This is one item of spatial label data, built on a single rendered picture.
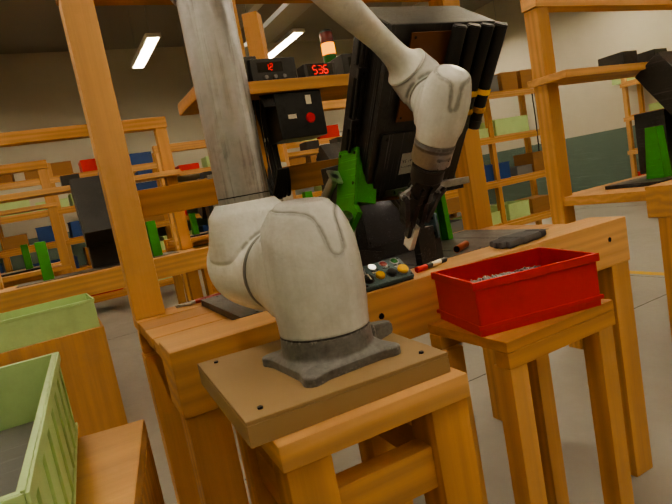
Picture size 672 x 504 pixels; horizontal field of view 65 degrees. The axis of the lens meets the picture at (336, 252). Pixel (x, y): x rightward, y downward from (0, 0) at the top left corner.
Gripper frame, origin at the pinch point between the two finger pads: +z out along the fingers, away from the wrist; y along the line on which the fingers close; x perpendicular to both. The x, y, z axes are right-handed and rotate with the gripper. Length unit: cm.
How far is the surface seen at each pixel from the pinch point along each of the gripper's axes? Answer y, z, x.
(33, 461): -83, -23, -42
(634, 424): 81, 70, -44
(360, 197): 4.1, 7.4, 29.4
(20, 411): -89, 15, -4
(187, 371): -59, 16, -6
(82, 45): -58, -19, 92
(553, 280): 16.4, -4.4, -29.7
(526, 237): 45.1, 11.7, -0.4
